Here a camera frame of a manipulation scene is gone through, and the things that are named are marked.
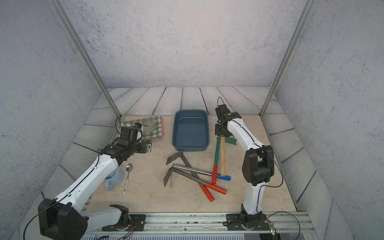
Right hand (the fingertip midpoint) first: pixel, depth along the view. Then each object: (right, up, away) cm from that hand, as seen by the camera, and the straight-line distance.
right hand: (222, 132), depth 91 cm
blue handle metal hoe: (+2, -26, -4) cm, 26 cm away
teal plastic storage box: (-20, 0, +18) cm, 27 cm away
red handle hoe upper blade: (-31, -16, +4) cm, 35 cm away
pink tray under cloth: (-40, +2, +21) cm, 45 cm away
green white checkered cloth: (-43, -1, +18) cm, 47 cm away
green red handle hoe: (-5, -21, -4) cm, 22 cm away
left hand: (-43, -5, -8) cm, 44 cm away
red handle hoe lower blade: (-16, -26, -6) cm, 31 cm away
